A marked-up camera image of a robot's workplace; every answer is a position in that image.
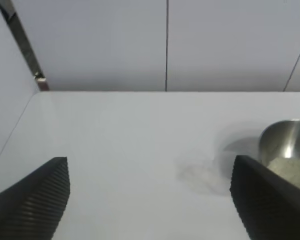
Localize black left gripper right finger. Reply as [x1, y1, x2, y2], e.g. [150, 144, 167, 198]
[229, 154, 300, 240]

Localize shiny metal corner strip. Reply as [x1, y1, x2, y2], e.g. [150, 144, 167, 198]
[0, 0, 51, 92]

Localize white rice grains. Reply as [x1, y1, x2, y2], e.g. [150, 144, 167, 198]
[266, 157, 300, 188]

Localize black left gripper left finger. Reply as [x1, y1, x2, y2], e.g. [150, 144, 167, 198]
[0, 156, 72, 240]

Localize translucent plastic measuring cup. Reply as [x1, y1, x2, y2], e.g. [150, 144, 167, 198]
[174, 149, 232, 198]

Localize stainless steel mixing bowl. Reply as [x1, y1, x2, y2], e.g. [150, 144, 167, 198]
[258, 119, 300, 188]

